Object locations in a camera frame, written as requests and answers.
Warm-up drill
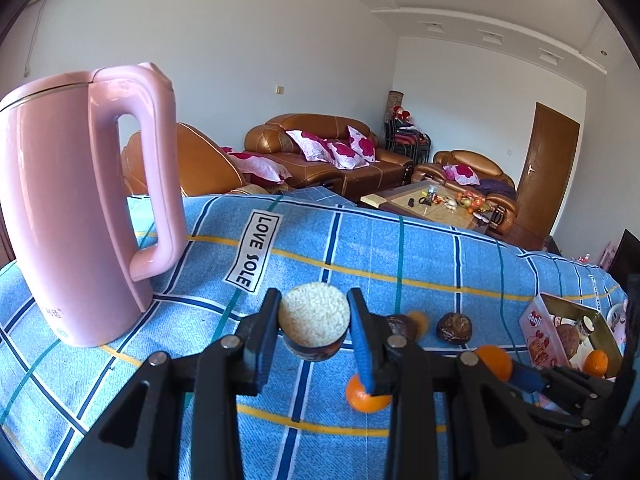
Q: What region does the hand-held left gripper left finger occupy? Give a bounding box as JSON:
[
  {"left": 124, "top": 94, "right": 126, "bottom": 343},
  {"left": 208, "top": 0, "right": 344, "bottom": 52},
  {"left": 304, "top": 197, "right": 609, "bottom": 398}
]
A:
[{"left": 55, "top": 288, "right": 282, "bottom": 480}]

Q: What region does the large purple round fruit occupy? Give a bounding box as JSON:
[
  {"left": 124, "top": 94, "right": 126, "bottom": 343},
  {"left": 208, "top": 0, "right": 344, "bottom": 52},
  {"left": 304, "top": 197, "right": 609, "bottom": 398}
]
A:
[{"left": 556, "top": 325, "right": 581, "bottom": 361}]

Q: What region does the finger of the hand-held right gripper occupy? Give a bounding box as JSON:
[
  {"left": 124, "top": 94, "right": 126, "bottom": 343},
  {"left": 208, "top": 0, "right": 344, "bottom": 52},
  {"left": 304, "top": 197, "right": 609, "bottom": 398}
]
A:
[
  {"left": 515, "top": 394, "right": 591, "bottom": 432},
  {"left": 507, "top": 359, "right": 618, "bottom": 402}
]

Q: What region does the white and magenta floral cushion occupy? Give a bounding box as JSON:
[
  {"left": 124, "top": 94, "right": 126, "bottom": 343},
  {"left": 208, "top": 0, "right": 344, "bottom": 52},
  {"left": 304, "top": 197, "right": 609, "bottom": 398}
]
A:
[
  {"left": 285, "top": 130, "right": 335, "bottom": 162},
  {"left": 347, "top": 126, "right": 378, "bottom": 163},
  {"left": 326, "top": 141, "right": 370, "bottom": 170},
  {"left": 220, "top": 146, "right": 293, "bottom": 186},
  {"left": 443, "top": 163, "right": 481, "bottom": 186}
]

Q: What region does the small brown round fruit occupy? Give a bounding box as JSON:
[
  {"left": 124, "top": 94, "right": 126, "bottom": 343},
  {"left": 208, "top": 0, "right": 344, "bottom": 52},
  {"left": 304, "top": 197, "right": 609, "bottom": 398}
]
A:
[{"left": 407, "top": 311, "right": 430, "bottom": 338}]

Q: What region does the wooden coffee table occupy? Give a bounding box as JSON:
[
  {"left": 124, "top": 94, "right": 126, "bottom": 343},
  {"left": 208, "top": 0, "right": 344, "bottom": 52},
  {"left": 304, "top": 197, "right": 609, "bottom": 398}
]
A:
[{"left": 360, "top": 181, "right": 493, "bottom": 235}]

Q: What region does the brown leather sofa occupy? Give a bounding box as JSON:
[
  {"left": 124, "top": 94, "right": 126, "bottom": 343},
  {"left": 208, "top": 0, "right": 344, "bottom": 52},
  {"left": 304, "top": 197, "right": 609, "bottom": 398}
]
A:
[{"left": 244, "top": 113, "right": 416, "bottom": 201}]

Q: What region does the brown wooden door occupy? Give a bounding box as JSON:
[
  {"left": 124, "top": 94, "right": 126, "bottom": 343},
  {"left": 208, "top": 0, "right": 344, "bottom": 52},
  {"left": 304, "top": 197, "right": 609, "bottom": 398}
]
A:
[{"left": 515, "top": 101, "right": 581, "bottom": 238}]

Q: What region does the purple blanket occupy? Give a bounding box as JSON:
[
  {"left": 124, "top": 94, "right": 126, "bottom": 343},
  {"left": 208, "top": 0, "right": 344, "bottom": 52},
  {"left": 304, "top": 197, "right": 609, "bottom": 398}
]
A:
[{"left": 472, "top": 180, "right": 516, "bottom": 200}]

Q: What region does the blue plaid tablecloth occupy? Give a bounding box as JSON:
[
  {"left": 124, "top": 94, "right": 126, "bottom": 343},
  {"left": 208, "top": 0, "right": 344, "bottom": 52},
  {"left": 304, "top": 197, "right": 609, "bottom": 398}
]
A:
[{"left": 0, "top": 186, "right": 628, "bottom": 480}]

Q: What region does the black television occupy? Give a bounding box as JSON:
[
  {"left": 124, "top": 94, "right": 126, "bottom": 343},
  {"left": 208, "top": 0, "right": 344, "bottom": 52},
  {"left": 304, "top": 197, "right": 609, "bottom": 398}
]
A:
[{"left": 610, "top": 229, "right": 640, "bottom": 281}]

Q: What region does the stack of black chairs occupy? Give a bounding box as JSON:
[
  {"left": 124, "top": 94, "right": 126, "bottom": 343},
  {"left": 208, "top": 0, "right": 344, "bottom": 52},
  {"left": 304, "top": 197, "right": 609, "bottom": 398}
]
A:
[{"left": 384, "top": 119, "right": 432, "bottom": 166}]

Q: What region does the white wall conduit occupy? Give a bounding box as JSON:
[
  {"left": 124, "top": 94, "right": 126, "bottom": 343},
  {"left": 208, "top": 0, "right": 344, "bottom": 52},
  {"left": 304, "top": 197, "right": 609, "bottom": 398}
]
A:
[{"left": 22, "top": 0, "right": 51, "bottom": 78}]

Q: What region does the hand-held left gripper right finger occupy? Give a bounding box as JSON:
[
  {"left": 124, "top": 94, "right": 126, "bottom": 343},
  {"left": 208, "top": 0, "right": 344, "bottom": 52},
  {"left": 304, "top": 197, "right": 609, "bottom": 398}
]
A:
[{"left": 346, "top": 287, "right": 571, "bottom": 480}]

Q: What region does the brown leather armchair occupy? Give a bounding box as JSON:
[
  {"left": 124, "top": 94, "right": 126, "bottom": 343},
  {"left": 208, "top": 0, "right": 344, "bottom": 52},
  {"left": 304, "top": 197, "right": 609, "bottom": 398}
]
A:
[
  {"left": 411, "top": 149, "right": 518, "bottom": 243},
  {"left": 120, "top": 122, "right": 247, "bottom": 198}
]

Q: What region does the wrinkled purple passion fruit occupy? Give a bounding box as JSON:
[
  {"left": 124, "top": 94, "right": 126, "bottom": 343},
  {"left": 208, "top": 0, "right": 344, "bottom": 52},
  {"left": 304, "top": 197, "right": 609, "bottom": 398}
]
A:
[
  {"left": 384, "top": 314, "right": 420, "bottom": 341},
  {"left": 436, "top": 312, "right": 475, "bottom": 346}
]

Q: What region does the orange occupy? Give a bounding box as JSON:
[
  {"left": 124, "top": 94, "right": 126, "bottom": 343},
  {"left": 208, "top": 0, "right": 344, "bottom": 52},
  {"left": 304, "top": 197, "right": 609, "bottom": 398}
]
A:
[
  {"left": 582, "top": 350, "right": 610, "bottom": 378},
  {"left": 345, "top": 374, "right": 393, "bottom": 414},
  {"left": 474, "top": 345, "right": 513, "bottom": 380}
]

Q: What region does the pink biscuit tin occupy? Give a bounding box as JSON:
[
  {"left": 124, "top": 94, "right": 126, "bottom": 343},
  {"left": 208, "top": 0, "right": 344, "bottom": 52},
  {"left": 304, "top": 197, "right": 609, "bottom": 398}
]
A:
[{"left": 518, "top": 293, "right": 626, "bottom": 378}]

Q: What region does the pink cartoon cat cup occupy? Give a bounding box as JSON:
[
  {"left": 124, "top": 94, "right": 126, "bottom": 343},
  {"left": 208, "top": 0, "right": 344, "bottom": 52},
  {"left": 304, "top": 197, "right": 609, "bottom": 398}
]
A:
[{"left": 606, "top": 300, "right": 630, "bottom": 346}]

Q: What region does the pink electric kettle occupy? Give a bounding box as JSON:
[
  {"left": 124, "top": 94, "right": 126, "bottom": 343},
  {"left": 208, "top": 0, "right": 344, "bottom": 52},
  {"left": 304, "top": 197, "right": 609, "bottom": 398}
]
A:
[{"left": 0, "top": 62, "right": 190, "bottom": 348}]

